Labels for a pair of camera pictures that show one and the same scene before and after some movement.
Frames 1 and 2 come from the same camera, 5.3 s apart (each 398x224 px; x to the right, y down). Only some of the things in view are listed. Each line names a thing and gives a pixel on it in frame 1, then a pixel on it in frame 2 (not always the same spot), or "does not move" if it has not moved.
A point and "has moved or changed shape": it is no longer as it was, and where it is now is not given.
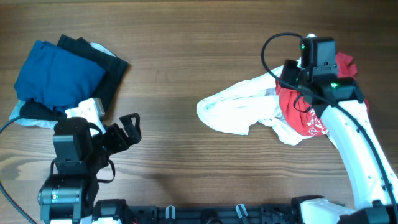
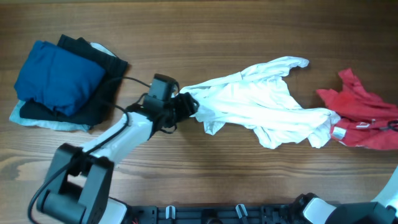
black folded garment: (114, 67) does not move
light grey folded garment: (16, 116) does not move
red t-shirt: (300, 112) -> (367, 120)
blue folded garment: (56, 78) does not move
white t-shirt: (250, 104) has moved or changed shape
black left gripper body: (117, 134) -> (181, 106)
